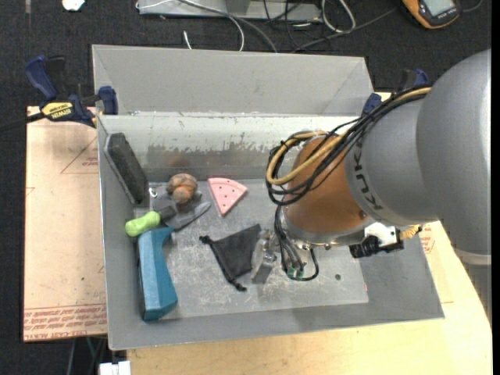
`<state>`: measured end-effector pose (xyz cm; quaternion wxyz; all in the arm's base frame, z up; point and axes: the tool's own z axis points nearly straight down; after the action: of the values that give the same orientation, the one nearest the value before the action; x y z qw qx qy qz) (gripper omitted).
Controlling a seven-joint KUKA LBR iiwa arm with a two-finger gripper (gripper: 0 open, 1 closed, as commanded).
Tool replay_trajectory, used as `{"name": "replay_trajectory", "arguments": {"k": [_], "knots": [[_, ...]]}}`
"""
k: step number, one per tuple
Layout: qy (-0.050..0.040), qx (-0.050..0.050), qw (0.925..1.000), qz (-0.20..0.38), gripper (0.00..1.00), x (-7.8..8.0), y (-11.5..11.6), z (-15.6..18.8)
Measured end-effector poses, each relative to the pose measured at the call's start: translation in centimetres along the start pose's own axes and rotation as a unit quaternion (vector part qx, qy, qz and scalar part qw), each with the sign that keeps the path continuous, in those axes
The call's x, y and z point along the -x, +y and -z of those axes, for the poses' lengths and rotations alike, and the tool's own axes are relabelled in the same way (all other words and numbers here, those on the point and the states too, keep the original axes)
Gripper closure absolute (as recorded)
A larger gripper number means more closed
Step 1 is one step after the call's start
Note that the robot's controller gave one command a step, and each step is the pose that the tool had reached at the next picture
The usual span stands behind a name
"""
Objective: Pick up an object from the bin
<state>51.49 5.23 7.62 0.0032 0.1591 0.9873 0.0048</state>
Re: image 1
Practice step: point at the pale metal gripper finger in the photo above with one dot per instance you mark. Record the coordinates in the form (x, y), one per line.
(264, 270)
(262, 248)

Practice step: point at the black cloth pouch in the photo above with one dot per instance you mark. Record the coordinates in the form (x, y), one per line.
(234, 254)

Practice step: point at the pink wedge-shaped sponge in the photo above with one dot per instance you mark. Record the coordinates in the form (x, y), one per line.
(226, 193)

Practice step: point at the orange-brown toy snail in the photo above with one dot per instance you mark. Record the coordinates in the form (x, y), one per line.
(181, 188)

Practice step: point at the green peanut-shaped toy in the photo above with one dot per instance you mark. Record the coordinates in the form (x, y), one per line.
(140, 224)

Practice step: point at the black flat block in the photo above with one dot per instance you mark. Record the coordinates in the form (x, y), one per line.
(126, 167)

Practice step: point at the grey metal bin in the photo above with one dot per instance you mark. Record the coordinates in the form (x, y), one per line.
(234, 92)

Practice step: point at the brown cardboard board red print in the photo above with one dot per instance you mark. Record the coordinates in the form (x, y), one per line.
(62, 229)

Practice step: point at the black cylinder on white bracket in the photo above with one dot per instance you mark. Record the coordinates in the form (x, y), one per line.
(367, 245)

